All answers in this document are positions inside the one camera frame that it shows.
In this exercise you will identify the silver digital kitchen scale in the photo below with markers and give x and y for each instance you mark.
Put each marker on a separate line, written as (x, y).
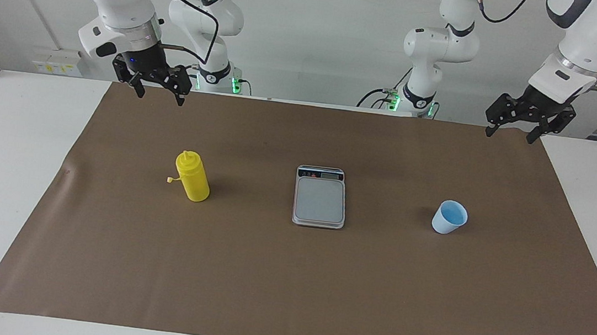
(320, 200)

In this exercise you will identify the white wall socket panel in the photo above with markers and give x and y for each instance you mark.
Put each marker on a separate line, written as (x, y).
(57, 61)

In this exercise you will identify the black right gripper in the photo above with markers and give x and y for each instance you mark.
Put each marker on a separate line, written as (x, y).
(146, 62)

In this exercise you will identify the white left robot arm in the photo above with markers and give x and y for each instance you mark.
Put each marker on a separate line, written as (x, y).
(595, 32)

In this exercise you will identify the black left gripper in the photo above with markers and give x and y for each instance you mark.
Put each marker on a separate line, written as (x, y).
(538, 106)

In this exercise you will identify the light blue cup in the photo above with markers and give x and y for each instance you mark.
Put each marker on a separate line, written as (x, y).
(445, 222)

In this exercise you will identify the yellow squeeze bottle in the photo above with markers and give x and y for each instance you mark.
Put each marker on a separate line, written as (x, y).
(194, 181)

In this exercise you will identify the brown paper mat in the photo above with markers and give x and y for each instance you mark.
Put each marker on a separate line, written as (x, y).
(286, 283)

